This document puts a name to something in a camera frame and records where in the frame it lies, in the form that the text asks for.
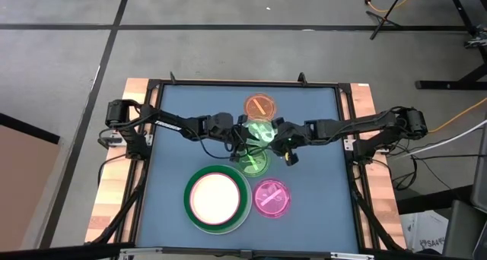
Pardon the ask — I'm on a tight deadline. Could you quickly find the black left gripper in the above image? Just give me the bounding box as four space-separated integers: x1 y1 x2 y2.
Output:
207 113 252 163

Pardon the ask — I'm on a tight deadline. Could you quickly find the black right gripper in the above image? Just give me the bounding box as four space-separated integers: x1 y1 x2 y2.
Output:
266 116 307 166

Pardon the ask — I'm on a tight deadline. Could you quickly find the small translucent pale green plate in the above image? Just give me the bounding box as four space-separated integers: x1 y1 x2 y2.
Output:
243 118 278 146

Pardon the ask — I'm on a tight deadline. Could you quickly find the small translucent orange plate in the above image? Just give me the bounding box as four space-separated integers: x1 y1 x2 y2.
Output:
243 93 278 121

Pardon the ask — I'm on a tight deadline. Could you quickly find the small translucent pink plate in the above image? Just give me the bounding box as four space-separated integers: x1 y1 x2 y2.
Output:
252 178 292 220

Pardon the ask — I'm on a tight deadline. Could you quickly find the dark green plastic plate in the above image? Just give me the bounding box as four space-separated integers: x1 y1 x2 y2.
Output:
183 164 248 232

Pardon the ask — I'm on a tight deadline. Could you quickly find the blue table mat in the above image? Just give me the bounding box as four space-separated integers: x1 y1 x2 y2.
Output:
135 84 361 253

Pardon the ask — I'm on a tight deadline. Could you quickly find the large green plate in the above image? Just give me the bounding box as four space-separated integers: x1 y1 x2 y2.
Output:
183 166 253 236

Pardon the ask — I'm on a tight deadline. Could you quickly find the black tripod stand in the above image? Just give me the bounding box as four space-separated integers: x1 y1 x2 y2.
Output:
365 0 410 40

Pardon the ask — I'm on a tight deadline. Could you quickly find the white cardboard box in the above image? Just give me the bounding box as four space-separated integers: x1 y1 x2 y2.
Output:
399 209 452 253

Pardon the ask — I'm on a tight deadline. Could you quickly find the dark grey panel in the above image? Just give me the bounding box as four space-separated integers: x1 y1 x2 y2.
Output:
470 115 487 204

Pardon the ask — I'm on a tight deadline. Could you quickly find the grey chair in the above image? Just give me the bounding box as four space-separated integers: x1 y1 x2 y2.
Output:
442 198 487 259

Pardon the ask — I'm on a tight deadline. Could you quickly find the person's shoe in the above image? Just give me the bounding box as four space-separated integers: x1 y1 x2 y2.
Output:
463 34 487 50

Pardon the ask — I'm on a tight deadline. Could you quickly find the brown board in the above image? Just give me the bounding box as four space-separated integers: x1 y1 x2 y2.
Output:
0 113 61 253

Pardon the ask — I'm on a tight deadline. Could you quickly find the black table frame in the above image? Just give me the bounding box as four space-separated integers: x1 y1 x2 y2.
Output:
86 71 408 253

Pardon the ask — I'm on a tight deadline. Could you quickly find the black cable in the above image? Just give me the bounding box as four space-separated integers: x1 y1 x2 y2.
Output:
390 153 487 192
97 153 129 187

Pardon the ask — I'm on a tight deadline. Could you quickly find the silver mount bar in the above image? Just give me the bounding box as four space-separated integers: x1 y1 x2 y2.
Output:
118 246 376 260

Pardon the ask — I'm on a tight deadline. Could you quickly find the orange extension cable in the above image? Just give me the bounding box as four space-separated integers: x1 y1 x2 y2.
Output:
354 0 422 14

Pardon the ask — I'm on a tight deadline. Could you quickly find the black desk frame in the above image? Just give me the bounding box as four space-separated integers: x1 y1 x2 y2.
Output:
382 0 487 90

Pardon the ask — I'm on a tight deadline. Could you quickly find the white cable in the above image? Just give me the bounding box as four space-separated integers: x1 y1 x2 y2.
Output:
395 119 487 159

